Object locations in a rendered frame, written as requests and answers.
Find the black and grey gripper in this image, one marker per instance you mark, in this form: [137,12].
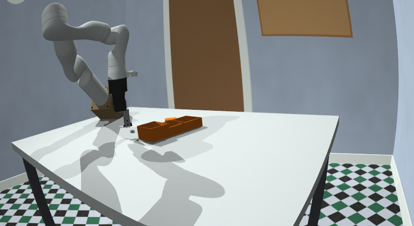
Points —
[117,83]

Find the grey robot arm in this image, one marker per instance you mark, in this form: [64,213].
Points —
[55,28]

